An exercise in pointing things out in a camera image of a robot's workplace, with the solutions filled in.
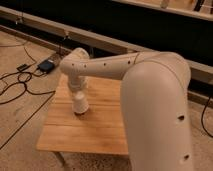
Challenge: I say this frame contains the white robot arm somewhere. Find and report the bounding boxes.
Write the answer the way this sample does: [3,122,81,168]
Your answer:
[60,48,194,171]

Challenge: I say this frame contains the wooden table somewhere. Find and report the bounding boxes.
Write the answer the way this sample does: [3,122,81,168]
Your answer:
[37,75,128,155]

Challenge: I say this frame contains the black floor cable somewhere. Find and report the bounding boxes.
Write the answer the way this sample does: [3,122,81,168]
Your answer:
[0,70,56,106]

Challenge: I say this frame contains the black cable at right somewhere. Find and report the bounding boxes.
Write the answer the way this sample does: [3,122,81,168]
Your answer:
[200,96,213,139]

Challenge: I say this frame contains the blue black power adapter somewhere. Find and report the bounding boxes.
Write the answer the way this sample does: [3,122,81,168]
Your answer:
[38,60,55,73]

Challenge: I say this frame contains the white ceramic cup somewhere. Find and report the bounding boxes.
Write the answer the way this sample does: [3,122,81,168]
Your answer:
[73,92,89,114]

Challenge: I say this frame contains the small black plug box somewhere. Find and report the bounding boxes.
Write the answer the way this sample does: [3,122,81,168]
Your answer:
[17,64,29,72]

